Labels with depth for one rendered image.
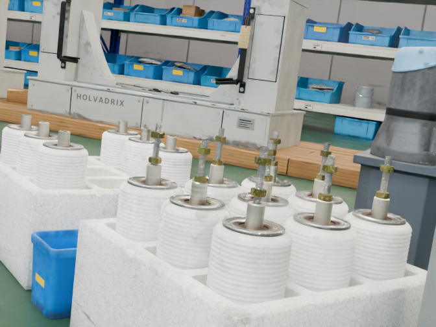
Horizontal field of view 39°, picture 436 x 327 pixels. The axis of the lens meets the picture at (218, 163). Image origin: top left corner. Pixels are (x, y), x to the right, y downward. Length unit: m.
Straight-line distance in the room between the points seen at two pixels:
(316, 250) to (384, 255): 0.13
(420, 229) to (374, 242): 0.39
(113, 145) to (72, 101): 1.95
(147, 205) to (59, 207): 0.30
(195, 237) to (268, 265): 0.12
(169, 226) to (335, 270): 0.22
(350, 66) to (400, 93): 8.02
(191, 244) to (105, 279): 0.16
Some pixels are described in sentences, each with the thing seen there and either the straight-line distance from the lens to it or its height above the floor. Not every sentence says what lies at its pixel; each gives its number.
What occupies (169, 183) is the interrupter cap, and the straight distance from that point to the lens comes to 0.92.
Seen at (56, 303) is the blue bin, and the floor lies 0.03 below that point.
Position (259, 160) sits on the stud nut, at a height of 0.33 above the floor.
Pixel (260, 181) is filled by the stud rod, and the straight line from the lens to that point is 0.72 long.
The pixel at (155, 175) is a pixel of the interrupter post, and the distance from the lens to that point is 0.91.
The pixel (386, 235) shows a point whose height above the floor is 0.24.
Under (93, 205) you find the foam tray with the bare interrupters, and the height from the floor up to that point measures 0.16.
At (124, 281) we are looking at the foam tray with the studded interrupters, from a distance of 0.85.
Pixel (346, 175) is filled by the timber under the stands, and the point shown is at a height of 0.05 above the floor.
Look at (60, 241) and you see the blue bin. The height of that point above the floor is 0.10.
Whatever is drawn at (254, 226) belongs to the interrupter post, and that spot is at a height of 0.26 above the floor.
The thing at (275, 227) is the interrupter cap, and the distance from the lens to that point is 0.74.
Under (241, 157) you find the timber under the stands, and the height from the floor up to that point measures 0.05.
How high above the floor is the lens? 0.43
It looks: 9 degrees down
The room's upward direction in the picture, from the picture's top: 7 degrees clockwise
